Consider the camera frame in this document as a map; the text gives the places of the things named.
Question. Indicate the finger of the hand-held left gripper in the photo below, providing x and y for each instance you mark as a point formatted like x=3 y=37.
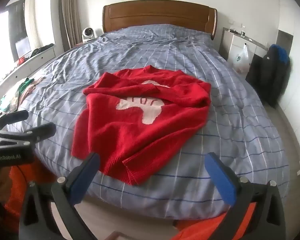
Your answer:
x=15 y=117
x=40 y=131

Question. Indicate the window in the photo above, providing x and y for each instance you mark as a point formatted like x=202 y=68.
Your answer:
x=2 y=42

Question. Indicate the wooden headboard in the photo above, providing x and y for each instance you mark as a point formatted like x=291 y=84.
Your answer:
x=160 y=17

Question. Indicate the small red item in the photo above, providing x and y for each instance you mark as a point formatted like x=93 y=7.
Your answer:
x=21 y=60

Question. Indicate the person's left hand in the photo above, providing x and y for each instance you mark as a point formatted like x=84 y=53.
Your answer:
x=1 y=185

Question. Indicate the black and blue jacket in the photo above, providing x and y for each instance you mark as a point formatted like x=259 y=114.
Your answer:
x=267 y=77

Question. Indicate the white dresser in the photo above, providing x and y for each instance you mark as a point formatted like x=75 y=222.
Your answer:
x=236 y=42

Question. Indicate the green garment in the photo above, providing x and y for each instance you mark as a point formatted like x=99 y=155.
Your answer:
x=25 y=85

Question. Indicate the sheer white curtain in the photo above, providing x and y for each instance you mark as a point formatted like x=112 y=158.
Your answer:
x=31 y=17

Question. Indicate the pile of clothes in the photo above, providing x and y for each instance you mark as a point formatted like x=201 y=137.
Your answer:
x=31 y=90

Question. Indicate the small bottle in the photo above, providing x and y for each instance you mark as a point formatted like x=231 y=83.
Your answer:
x=243 y=32

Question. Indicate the beige curtain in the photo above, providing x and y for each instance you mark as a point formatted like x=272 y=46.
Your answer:
x=70 y=12

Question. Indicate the white window bench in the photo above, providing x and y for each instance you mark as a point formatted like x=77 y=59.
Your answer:
x=37 y=62

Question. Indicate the white plastic bag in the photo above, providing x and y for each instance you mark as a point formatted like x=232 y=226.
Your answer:
x=241 y=60

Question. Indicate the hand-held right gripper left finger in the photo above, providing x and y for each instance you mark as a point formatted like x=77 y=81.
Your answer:
x=83 y=177

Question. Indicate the bed with grey checked duvet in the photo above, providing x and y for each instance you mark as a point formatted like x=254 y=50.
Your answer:
x=215 y=130

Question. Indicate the dark clothes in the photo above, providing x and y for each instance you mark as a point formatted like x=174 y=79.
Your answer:
x=41 y=50

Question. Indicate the patterned garment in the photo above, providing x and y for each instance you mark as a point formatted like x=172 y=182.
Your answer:
x=10 y=102

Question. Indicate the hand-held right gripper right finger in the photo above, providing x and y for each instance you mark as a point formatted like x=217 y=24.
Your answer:
x=218 y=177

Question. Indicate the person's orange clothing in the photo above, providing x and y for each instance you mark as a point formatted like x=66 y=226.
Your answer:
x=40 y=170

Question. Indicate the red knitted sweater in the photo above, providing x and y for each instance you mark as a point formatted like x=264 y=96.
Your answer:
x=130 y=140

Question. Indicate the small white fan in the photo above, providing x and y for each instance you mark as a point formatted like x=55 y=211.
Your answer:
x=88 y=33

